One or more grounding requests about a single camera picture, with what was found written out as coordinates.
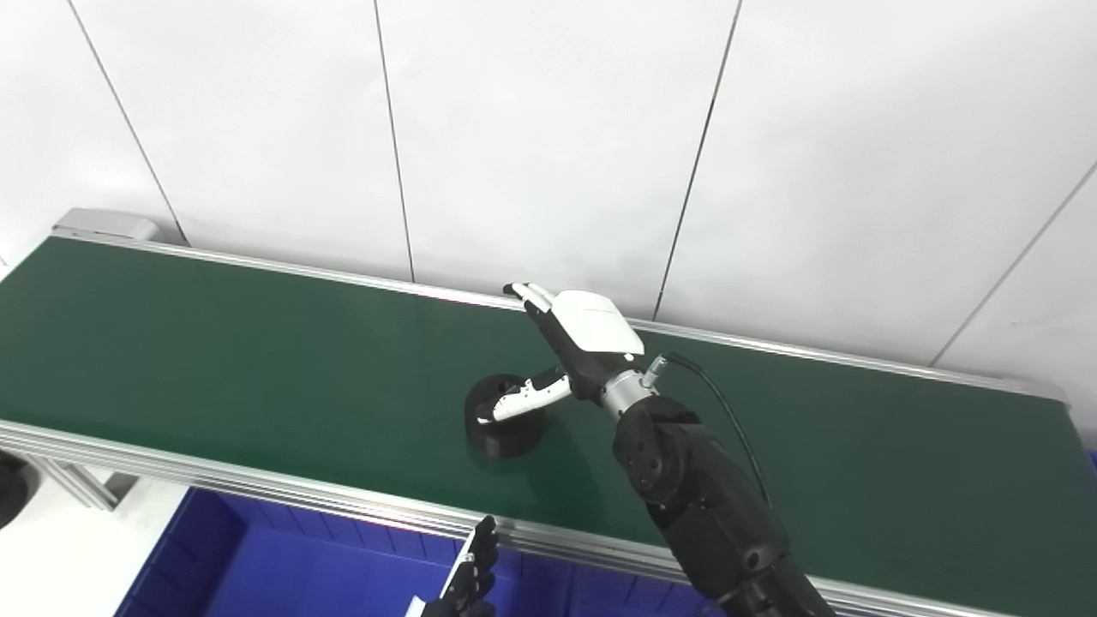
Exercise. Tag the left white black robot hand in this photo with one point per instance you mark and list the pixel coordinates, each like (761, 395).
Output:
(470, 583)

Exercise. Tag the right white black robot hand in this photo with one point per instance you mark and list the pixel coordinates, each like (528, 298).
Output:
(596, 330)

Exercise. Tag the black round plastic part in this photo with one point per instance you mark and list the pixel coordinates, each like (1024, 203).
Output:
(506, 433)

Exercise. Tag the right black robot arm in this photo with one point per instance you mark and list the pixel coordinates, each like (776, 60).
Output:
(703, 506)

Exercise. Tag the blue plastic bin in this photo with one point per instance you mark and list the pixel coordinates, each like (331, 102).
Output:
(300, 566)

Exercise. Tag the green conveyor belt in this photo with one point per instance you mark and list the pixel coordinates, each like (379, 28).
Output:
(257, 360)
(257, 488)

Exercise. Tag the aluminium conveyor leg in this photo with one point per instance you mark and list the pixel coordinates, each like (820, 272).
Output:
(77, 484)

